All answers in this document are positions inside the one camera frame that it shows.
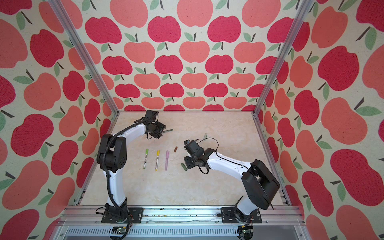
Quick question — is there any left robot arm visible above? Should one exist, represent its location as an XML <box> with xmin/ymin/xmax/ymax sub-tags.
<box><xmin>97</xmin><ymin>110</ymin><xmax>166</xmax><ymax>218</ymax></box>

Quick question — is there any aluminium front rail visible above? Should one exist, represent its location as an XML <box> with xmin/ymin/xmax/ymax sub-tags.
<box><xmin>49</xmin><ymin>206</ymin><xmax>311</xmax><ymax>240</ymax></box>

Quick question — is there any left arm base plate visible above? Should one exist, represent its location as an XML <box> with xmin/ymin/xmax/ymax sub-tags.
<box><xmin>101</xmin><ymin>206</ymin><xmax>144</xmax><ymax>224</ymax></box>

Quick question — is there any white pen light green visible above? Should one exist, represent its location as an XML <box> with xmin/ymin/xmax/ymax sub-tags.
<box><xmin>143</xmin><ymin>149</ymin><xmax>149</xmax><ymax>169</ymax></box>

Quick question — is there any left aluminium corner post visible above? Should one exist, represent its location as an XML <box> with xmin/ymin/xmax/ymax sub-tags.
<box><xmin>47</xmin><ymin>0</ymin><xmax>120</xmax><ymax>116</ymax></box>

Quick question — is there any yellow-tipped white pen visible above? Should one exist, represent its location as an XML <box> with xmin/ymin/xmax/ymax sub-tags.
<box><xmin>155</xmin><ymin>150</ymin><xmax>160</xmax><ymax>171</ymax></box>

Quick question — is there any aluminium corner post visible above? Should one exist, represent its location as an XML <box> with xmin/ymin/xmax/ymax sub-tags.
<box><xmin>47</xmin><ymin>0</ymin><xmax>120</xmax><ymax>116</ymax></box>
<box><xmin>252</xmin><ymin>0</ymin><xmax>315</xmax><ymax>119</ymax></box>

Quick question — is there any pink pen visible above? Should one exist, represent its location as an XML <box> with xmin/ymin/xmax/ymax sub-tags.
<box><xmin>165</xmin><ymin>151</ymin><xmax>170</xmax><ymax>171</ymax></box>

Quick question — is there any right aluminium corner post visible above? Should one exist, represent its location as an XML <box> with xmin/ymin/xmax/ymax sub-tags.
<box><xmin>252</xmin><ymin>0</ymin><xmax>315</xmax><ymax>119</ymax></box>

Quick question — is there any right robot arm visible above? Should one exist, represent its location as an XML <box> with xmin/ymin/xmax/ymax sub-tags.
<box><xmin>184</xmin><ymin>140</ymin><xmax>280</xmax><ymax>218</ymax></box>

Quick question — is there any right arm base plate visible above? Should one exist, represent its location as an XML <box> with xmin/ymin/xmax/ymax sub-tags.
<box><xmin>217</xmin><ymin>208</ymin><xmax>263</xmax><ymax>224</ymax></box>

